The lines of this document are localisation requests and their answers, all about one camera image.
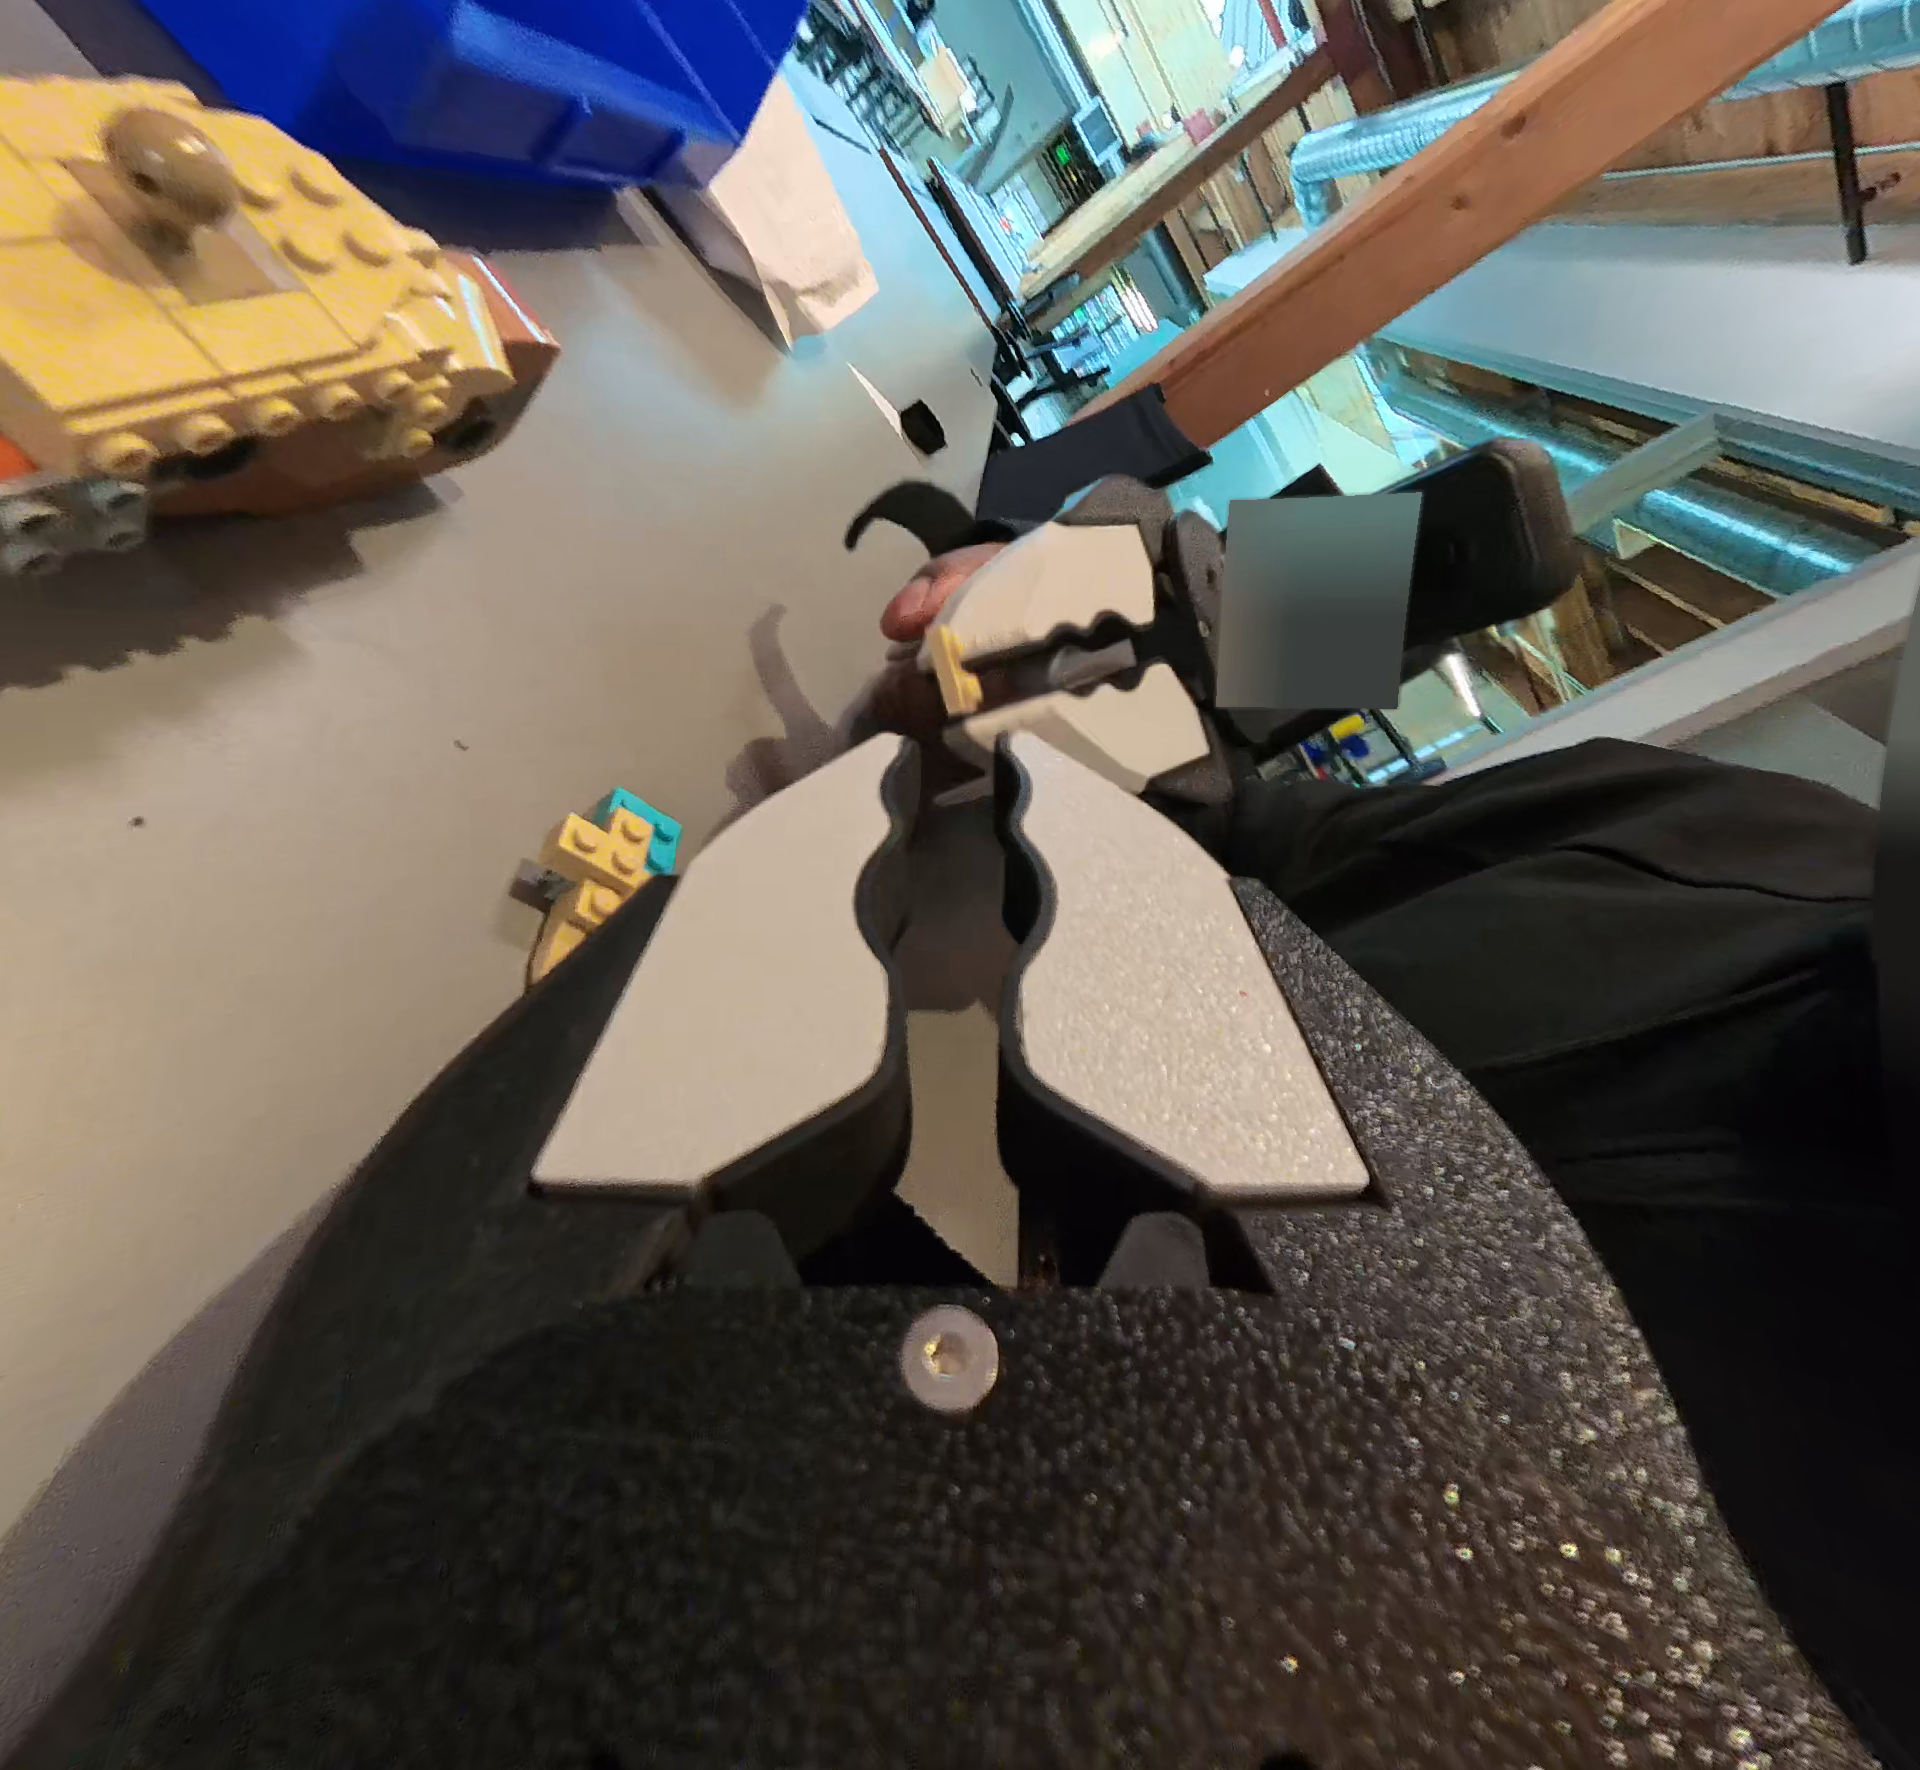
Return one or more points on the long wooden workbench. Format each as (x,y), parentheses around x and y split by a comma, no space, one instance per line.
(1171,173)

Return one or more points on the person's right hand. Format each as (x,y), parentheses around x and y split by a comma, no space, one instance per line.
(915,600)

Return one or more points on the tan and brown brick model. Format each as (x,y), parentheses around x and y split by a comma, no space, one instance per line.
(224,301)

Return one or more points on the wooden beam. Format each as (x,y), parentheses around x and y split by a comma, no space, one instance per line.
(1501,164)

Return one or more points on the person's black clothing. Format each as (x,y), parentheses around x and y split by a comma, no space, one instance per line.
(1575,974)

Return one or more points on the teal toy brick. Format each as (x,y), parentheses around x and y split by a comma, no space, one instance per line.
(643,823)

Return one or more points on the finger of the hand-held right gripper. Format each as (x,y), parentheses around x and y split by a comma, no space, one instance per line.
(1110,735)
(1051,585)

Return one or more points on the metal air duct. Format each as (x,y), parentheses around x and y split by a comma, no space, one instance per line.
(1650,511)

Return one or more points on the tan square toy plate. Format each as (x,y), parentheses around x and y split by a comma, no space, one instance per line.
(952,669)

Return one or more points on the blue plastic bin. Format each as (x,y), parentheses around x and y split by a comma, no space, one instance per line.
(450,1)

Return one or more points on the white printed paper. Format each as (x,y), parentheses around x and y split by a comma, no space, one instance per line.
(794,225)

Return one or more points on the small black object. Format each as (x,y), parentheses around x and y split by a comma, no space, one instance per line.
(923,426)

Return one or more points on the tan corner toy plate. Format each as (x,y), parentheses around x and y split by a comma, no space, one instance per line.
(592,909)
(597,842)

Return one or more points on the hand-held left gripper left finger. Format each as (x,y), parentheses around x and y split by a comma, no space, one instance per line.
(721,1021)

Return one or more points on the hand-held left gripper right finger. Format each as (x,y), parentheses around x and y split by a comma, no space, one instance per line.
(1184,1021)

